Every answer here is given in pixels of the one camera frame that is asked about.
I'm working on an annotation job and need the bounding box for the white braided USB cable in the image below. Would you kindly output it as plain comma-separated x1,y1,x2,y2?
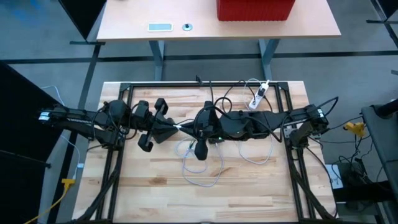
174,136,225,188

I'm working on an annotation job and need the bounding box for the black partition curtain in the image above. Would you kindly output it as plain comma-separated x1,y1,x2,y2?
366,0,398,25
57,0,107,46

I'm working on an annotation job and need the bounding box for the white power strip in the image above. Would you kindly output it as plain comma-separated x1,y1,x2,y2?
248,80,271,110

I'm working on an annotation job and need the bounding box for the black backdrop curtain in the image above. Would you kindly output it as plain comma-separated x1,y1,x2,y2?
0,60,65,224

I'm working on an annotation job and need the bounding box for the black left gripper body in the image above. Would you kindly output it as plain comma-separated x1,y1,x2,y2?
137,98,169,153

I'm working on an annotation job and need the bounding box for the red storage box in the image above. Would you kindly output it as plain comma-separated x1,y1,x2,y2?
216,0,296,22

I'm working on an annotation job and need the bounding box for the black aluminium table frame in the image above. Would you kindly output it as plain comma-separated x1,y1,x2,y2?
95,80,313,224

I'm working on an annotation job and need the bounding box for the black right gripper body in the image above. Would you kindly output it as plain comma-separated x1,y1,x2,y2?
195,101,224,161

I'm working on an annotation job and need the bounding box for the dark grey cart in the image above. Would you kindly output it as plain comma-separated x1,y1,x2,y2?
360,98,398,224

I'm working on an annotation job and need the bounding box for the yellow clamp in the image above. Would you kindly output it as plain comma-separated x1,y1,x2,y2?
343,121,366,138

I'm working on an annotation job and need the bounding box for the pale rectangular phone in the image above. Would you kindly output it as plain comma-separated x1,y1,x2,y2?
147,22,174,33

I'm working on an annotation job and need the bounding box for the black power cord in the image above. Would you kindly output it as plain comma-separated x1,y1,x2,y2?
195,75,215,103

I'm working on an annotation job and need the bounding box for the yellow cable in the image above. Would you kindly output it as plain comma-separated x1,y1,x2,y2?
24,178,76,224

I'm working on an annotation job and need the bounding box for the white floor cable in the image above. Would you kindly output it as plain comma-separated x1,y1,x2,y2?
40,85,85,170

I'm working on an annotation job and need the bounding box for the black stand rod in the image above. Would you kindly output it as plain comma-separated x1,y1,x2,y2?
0,148,52,169

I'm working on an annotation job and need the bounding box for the black equipment box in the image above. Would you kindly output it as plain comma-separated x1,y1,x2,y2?
332,161,397,212

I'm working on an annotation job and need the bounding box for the black diagonal frame strut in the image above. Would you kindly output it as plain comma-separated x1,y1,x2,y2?
73,146,124,224
287,146,338,222

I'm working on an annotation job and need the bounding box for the light wooden desk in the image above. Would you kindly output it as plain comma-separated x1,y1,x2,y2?
96,0,341,82

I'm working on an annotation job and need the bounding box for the white paper sheet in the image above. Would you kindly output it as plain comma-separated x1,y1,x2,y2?
324,163,345,190

